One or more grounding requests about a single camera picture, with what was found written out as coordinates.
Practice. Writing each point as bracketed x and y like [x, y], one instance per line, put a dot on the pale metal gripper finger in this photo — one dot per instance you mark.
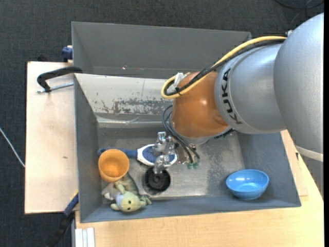
[160, 140]
[160, 163]

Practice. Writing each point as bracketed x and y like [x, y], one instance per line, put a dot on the blue and white dish brush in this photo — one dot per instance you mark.
[145, 154]

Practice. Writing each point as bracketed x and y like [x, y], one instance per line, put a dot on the black round ribbed lid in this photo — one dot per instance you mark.
[157, 181]

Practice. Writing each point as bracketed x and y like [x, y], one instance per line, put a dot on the grey metal bin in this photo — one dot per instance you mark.
[210, 161]

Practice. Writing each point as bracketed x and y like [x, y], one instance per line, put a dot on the orange plastic cup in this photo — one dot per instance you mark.
[113, 165]

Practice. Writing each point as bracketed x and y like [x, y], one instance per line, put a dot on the green plush toy animal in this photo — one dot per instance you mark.
[128, 202]

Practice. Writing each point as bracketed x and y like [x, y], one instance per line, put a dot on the blue plastic bowl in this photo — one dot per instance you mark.
[247, 185]

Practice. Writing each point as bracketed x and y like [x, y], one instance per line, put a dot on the pale wood board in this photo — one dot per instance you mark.
[48, 143]

